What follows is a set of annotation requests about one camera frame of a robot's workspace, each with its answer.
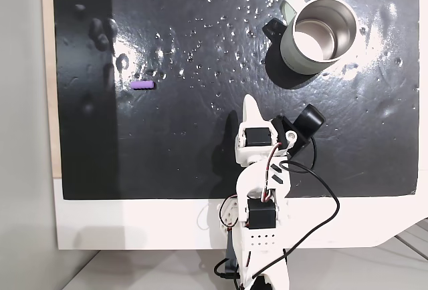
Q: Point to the purple pen grip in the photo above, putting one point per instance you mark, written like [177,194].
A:
[142,85]

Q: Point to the black mat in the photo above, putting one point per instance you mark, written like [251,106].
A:
[187,136]

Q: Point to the pale green steel mug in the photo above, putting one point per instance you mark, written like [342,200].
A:
[292,52]

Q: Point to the black camera box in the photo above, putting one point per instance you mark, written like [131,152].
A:
[309,119]

